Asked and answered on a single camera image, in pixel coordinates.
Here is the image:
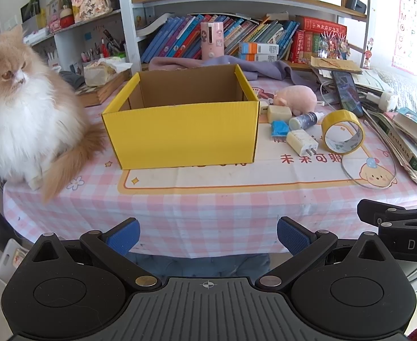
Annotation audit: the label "yellow tape roll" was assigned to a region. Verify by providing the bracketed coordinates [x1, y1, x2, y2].
[321, 109, 365, 155]

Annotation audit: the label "white USB wall charger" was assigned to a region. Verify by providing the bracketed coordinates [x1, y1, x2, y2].
[286, 129, 319, 156]

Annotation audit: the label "blue sponge piece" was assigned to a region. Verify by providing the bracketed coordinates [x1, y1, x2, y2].
[271, 120, 289, 139]

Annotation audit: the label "blue white spray bottle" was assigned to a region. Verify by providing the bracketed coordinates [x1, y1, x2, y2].
[289, 112, 325, 131]

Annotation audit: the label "beige rectangular block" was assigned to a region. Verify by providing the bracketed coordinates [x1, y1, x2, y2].
[267, 105, 293, 123]

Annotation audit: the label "pink plush toy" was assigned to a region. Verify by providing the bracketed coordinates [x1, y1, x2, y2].
[273, 86, 317, 115]

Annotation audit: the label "stack of books right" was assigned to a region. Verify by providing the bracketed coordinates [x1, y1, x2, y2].
[363, 109, 417, 182]

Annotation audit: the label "pink checkered table mat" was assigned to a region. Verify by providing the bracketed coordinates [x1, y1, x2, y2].
[2, 74, 417, 259]

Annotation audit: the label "white power adapter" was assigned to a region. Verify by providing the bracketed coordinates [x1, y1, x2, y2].
[366, 92, 398, 112]

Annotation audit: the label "black smartphone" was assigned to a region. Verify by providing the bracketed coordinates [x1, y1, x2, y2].
[332, 71, 363, 118]

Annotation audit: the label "brown paper envelope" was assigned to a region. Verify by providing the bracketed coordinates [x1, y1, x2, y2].
[310, 57, 362, 74]

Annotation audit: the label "orange white fluffy cat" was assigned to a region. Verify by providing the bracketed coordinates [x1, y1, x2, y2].
[0, 26, 106, 202]

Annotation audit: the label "wooden chess box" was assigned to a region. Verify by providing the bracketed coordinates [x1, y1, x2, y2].
[76, 71, 131, 107]

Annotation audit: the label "yellow cardboard box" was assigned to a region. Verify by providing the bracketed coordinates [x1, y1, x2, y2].
[102, 65, 260, 170]

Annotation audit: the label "tissue pack cloth cover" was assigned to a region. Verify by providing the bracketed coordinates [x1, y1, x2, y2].
[83, 56, 132, 87]

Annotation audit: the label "purple pink cloth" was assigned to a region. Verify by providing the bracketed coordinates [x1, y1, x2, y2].
[148, 55, 317, 91]

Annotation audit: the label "red dictionary books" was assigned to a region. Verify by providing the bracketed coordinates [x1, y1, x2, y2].
[289, 15, 350, 65]

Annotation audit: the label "grey wooden bookshelf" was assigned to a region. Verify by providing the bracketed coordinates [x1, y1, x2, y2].
[47, 0, 370, 73]

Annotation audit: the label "orange white blue boxes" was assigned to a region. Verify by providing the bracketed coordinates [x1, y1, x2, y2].
[238, 42, 280, 62]

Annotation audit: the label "pink cylindrical device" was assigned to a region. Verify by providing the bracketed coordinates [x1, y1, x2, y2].
[201, 22, 225, 61]

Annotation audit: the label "pink doll figurine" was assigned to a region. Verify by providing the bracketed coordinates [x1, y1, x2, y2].
[71, 0, 112, 23]

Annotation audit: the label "white charging cable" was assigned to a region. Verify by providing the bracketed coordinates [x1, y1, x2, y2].
[318, 79, 397, 190]

